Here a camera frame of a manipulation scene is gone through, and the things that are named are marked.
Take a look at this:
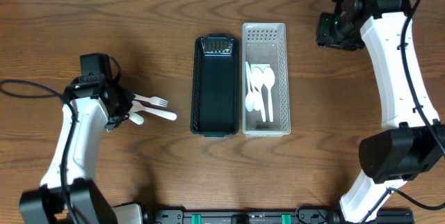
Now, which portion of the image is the white plastic fork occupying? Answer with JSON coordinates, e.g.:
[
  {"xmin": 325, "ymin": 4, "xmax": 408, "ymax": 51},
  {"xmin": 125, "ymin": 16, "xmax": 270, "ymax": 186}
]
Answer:
[
  {"xmin": 130, "ymin": 101, "xmax": 177, "ymax": 121},
  {"xmin": 129, "ymin": 111, "xmax": 145, "ymax": 125},
  {"xmin": 134, "ymin": 94, "xmax": 168, "ymax": 107}
]

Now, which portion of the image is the white plastic fork top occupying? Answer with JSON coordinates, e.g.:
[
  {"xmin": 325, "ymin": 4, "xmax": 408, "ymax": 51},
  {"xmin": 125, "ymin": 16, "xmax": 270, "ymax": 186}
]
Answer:
[{"xmin": 134, "ymin": 94, "xmax": 168, "ymax": 107}]

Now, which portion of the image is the clear plastic basket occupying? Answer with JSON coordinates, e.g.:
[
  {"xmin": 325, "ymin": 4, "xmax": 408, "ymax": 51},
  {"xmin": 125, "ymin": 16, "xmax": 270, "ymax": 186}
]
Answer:
[{"xmin": 242, "ymin": 23, "xmax": 291, "ymax": 137}]

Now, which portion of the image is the white plastic spoon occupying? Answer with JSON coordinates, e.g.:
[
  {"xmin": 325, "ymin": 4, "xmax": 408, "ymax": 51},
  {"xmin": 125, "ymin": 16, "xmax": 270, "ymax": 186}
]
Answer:
[
  {"xmin": 253, "ymin": 88, "xmax": 264, "ymax": 111},
  {"xmin": 263, "ymin": 67, "xmax": 275, "ymax": 122},
  {"xmin": 245, "ymin": 61, "xmax": 254, "ymax": 112},
  {"xmin": 251, "ymin": 67, "xmax": 266, "ymax": 122}
]

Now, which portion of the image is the black plastic basket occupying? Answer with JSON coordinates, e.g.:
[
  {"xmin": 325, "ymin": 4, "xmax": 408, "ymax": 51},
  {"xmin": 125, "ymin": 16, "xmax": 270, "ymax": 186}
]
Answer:
[{"xmin": 191, "ymin": 34, "xmax": 240, "ymax": 138}]

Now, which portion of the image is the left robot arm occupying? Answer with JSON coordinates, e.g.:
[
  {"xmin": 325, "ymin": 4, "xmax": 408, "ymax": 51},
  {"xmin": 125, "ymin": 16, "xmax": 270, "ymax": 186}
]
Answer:
[{"xmin": 19, "ymin": 53, "xmax": 147, "ymax": 223}]

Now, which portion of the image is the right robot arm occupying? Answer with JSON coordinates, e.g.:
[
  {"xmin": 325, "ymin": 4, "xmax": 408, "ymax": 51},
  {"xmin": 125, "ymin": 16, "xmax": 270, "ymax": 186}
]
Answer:
[{"xmin": 316, "ymin": 0, "xmax": 444, "ymax": 223}]

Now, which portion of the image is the white label in basket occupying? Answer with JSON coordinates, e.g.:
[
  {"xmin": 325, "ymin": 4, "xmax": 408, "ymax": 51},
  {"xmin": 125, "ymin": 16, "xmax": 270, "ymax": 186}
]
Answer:
[{"xmin": 250, "ymin": 64, "xmax": 270, "ymax": 70}]

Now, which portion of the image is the black mounting rail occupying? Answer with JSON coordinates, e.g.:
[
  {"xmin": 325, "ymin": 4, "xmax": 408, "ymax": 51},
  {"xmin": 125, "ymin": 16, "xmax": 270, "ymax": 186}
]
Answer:
[{"xmin": 140, "ymin": 209, "xmax": 415, "ymax": 224}]

